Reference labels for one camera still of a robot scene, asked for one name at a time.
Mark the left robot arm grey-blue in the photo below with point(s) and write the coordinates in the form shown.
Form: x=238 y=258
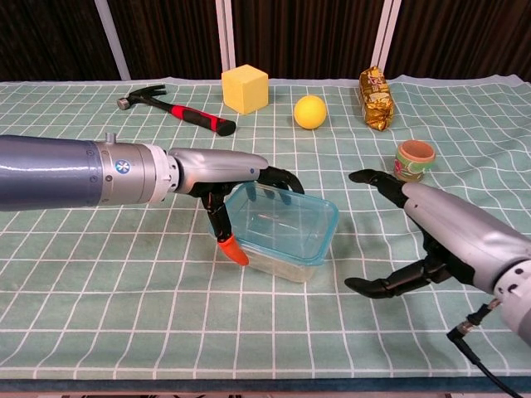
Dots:
x=62 y=174

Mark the white aluminium partition post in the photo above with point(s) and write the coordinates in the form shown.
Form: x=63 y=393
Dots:
x=386 y=33
x=226 y=33
x=112 y=37

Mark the clear plastic container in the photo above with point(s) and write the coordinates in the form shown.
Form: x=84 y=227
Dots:
x=286 y=269

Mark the green white grid tablecloth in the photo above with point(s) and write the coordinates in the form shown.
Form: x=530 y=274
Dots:
x=124 y=290

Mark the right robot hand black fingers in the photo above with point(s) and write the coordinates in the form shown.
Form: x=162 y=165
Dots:
x=456 y=232

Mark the black red claw hammer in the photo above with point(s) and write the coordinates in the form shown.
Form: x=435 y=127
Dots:
x=186 y=114

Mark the gold foil snack package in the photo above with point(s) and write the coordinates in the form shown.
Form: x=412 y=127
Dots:
x=376 y=99

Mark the left robot hand orange thumb tip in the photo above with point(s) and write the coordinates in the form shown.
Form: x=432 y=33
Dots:
x=215 y=166

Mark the translucent blue container lid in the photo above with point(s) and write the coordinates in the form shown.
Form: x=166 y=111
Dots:
x=327 y=226

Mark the small brown cup green label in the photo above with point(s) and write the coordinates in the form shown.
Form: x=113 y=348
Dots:
x=415 y=163

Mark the right robot arm grey-blue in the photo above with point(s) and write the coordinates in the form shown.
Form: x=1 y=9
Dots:
x=518 y=298

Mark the yellow foam cube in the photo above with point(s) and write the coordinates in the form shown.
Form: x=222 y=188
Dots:
x=245 y=89

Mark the yellow ball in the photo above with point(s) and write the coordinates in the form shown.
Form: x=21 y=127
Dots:
x=310 y=113

